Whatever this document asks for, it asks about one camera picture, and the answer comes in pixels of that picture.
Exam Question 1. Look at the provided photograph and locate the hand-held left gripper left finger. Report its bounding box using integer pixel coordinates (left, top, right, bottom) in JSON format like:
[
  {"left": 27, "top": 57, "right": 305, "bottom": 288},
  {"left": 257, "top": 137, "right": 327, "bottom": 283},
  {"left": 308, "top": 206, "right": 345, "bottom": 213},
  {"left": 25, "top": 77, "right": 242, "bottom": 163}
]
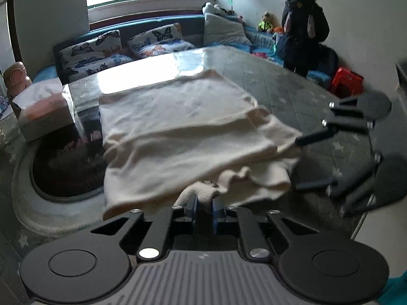
[{"left": 91, "top": 197, "right": 200, "bottom": 260}]

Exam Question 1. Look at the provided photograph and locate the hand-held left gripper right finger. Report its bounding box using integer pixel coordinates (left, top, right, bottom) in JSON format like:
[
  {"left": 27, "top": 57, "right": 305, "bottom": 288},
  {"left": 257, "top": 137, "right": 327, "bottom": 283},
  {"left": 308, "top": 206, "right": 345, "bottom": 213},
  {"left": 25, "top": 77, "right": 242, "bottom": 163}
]
[{"left": 211, "top": 197, "right": 318, "bottom": 263}]

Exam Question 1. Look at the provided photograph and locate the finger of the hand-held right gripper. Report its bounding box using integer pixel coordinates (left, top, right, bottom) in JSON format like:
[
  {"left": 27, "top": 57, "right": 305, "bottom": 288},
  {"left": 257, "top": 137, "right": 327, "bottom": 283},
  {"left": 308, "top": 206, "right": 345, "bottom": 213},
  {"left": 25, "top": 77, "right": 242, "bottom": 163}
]
[
  {"left": 295, "top": 97, "right": 376, "bottom": 147},
  {"left": 293, "top": 153, "right": 383, "bottom": 218}
]

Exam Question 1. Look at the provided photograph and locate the cream long-sleeved garment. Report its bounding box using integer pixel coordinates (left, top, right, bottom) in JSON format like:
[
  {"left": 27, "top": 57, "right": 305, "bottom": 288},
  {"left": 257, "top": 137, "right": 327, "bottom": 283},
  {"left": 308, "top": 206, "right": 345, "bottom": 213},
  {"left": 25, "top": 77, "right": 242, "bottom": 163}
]
[{"left": 98, "top": 69, "right": 304, "bottom": 220}]

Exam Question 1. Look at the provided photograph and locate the red plastic stool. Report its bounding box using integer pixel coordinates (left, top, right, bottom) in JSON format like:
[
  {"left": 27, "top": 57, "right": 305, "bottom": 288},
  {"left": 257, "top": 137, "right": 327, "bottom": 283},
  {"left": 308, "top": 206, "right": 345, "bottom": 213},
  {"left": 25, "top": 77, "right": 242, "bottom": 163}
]
[{"left": 329, "top": 67, "right": 365, "bottom": 97}]

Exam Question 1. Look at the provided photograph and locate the teal cloth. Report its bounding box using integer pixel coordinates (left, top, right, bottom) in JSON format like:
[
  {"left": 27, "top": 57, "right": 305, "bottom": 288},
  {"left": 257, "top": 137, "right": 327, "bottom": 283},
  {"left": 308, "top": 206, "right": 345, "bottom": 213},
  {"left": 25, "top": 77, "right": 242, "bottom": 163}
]
[{"left": 382, "top": 271, "right": 407, "bottom": 305}]

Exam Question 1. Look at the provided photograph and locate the stuffed toy in green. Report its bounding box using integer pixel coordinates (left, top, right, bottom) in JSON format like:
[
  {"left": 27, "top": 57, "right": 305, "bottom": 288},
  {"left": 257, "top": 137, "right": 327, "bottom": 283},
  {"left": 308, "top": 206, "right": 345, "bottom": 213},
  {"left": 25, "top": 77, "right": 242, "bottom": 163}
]
[{"left": 257, "top": 12, "right": 275, "bottom": 33}]

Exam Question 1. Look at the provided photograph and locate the grey cushion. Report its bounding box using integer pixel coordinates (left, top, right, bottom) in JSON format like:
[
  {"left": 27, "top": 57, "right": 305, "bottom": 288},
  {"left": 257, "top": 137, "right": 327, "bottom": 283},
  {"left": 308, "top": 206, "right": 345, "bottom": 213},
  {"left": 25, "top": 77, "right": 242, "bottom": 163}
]
[{"left": 203, "top": 13, "right": 252, "bottom": 47}]

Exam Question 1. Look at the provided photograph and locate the white plush toy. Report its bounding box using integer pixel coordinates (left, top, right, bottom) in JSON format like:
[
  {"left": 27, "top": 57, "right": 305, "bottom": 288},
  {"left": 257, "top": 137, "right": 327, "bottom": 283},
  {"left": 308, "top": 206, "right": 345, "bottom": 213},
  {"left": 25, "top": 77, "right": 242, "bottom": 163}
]
[{"left": 202, "top": 2, "right": 226, "bottom": 16}]

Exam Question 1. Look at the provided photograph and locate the butterfly print pillow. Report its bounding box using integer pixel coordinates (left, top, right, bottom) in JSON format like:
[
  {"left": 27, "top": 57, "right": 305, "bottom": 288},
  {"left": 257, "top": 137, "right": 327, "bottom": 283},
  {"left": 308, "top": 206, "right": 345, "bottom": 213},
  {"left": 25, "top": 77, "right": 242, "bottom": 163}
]
[
  {"left": 59, "top": 30, "right": 134, "bottom": 81},
  {"left": 128, "top": 23, "right": 196, "bottom": 59}
]

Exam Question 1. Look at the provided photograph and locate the tissue box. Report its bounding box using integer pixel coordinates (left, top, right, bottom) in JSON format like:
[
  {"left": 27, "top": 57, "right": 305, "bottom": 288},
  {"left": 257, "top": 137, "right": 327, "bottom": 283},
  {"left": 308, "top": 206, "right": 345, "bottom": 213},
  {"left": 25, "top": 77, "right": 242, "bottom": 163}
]
[{"left": 13, "top": 78, "right": 77, "bottom": 142}]

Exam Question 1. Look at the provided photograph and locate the blue sofa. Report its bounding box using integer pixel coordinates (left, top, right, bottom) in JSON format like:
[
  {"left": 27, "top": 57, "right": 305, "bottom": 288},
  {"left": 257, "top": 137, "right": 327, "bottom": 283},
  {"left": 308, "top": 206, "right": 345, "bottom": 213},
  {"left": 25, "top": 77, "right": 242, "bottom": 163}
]
[{"left": 32, "top": 14, "right": 338, "bottom": 89}]

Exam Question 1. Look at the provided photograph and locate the pink water bottle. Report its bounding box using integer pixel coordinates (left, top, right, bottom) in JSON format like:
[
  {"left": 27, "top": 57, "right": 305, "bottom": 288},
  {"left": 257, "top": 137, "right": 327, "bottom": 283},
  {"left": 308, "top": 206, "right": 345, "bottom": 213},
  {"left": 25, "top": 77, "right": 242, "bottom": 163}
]
[{"left": 3, "top": 62, "right": 32, "bottom": 102}]

